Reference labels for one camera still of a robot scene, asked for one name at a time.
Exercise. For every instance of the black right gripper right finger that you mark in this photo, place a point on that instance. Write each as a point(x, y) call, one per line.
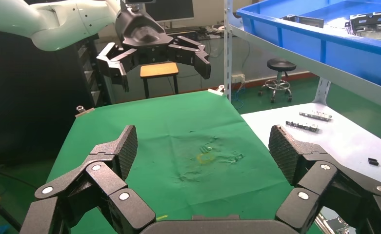
point(316, 181)

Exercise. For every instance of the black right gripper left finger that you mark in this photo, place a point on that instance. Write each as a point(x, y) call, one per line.
point(106, 181)

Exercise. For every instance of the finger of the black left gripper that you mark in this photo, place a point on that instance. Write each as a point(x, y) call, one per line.
point(112, 64)
point(190, 55)

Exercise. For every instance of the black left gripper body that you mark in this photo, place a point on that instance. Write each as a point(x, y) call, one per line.
point(141, 35)

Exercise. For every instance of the stamped sheet metal plate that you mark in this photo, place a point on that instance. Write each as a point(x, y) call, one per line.
point(306, 22)
point(371, 19)

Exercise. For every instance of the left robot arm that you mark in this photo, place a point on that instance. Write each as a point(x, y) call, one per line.
point(54, 22)

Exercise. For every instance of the black keyboard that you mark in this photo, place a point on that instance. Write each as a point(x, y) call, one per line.
point(187, 29)

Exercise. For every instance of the wooden stool with black legs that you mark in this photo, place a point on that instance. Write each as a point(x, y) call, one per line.
point(159, 69)

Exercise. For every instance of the white round desk item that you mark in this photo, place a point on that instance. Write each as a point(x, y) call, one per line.
point(220, 28)

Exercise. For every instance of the black computer monitor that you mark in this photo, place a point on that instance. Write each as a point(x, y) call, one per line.
point(177, 9)

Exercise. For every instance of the silver binder clip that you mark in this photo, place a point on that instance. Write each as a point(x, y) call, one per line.
point(84, 112)
point(216, 91)

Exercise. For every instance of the small black plastic piece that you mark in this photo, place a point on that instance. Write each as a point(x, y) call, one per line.
point(373, 161)

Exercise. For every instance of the green table cloth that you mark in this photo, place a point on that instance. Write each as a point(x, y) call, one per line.
point(177, 129)

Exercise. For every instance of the black equipment cabinet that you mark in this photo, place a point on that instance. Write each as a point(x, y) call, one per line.
point(32, 97)

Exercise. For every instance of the black swivel stool chrome base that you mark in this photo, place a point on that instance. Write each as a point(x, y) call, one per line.
point(280, 64)

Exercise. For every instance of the white metal shelf board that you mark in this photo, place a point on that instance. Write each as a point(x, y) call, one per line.
point(339, 77)

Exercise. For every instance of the blue plastic bin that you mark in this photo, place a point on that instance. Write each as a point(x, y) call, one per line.
point(355, 55)

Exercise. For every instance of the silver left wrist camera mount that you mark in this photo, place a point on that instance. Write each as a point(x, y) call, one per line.
point(138, 2)

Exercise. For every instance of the white perforated shelf post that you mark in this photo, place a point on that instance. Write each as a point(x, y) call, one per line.
point(228, 64)
point(322, 92)

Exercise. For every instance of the white wall power socket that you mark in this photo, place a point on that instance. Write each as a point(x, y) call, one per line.
point(238, 78)

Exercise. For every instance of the silver metal connector bracket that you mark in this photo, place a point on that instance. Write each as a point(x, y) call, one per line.
point(316, 115)
point(301, 126)

